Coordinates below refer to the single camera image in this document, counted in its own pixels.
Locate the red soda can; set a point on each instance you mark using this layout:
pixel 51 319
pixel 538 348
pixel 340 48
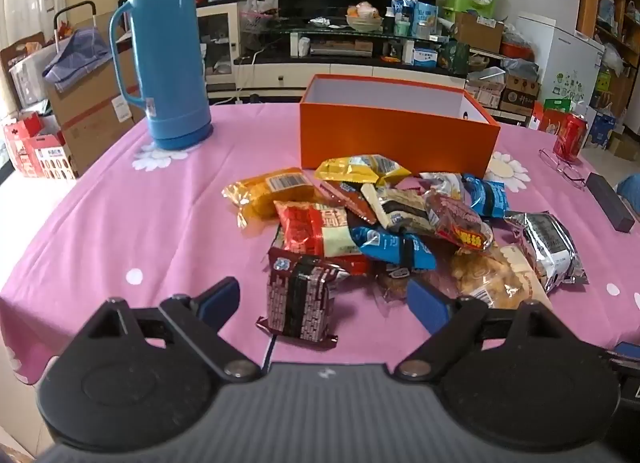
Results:
pixel 570 138

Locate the stacked brown cartons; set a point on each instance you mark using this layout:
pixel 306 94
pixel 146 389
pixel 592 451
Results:
pixel 505 90

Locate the blue rounded object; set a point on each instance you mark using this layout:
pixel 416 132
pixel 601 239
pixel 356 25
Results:
pixel 631 193

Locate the blue black-banded snack packet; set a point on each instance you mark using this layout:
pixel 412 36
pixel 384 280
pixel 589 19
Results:
pixel 385 243

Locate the clear cracker packet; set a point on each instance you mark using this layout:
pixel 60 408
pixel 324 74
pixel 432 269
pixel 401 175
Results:
pixel 492 278

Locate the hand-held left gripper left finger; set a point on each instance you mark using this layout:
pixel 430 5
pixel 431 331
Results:
pixel 220 299

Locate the dark brown snack packet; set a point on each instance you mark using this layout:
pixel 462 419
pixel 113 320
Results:
pixel 300 298

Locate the dark red snack packet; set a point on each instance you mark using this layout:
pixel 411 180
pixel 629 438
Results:
pixel 460 225

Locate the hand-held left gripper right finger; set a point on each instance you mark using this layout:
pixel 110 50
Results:
pixel 426 304

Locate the silver and yellow snack packet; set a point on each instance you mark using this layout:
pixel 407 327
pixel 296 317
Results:
pixel 445 183

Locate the reddish brown flat snack packet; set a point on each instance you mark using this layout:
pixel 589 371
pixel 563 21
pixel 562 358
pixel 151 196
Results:
pixel 350 200

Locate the orange snack packet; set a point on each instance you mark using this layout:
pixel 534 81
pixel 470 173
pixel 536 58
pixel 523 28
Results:
pixel 272 193

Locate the red printed gift box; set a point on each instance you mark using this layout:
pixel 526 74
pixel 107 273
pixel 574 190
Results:
pixel 42 155

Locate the open cardboard box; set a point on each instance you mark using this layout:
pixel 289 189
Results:
pixel 479 33

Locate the pink floral tablecloth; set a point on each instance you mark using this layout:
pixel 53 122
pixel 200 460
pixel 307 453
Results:
pixel 150 223

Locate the red and white snack packet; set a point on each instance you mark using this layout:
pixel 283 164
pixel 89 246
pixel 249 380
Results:
pixel 315 230

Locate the wooden bookshelf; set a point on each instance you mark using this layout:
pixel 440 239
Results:
pixel 612 3

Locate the blue cloth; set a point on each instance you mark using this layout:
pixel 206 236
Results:
pixel 75 55

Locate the blue thermos flask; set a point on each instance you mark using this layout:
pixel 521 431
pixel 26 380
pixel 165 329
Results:
pixel 170 53

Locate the fruit bowl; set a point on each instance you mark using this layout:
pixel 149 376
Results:
pixel 364 18

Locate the black glasses case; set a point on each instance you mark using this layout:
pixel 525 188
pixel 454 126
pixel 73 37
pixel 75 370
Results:
pixel 610 203

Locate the white glass door cabinet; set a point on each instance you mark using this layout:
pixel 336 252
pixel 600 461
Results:
pixel 217 38

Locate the white television stand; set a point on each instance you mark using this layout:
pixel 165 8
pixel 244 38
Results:
pixel 300 74

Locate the large brown cardboard box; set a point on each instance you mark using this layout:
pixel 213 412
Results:
pixel 90 108

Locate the silver and black snack packet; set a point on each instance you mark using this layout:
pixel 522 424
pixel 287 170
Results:
pixel 547 248

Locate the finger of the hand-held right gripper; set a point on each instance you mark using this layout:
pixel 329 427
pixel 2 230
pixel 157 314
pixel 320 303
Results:
pixel 631 349

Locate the red carton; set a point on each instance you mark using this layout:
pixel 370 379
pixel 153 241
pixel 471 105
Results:
pixel 552 120

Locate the small blue snack packet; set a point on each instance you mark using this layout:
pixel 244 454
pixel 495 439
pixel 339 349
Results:
pixel 487 195

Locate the white and black snack packet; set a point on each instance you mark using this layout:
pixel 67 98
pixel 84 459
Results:
pixel 400 210

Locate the blue and white cartons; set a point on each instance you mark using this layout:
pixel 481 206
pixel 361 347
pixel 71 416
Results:
pixel 415 13

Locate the orange cardboard box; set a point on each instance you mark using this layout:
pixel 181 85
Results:
pixel 395 135

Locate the eyeglasses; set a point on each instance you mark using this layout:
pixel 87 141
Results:
pixel 567 174

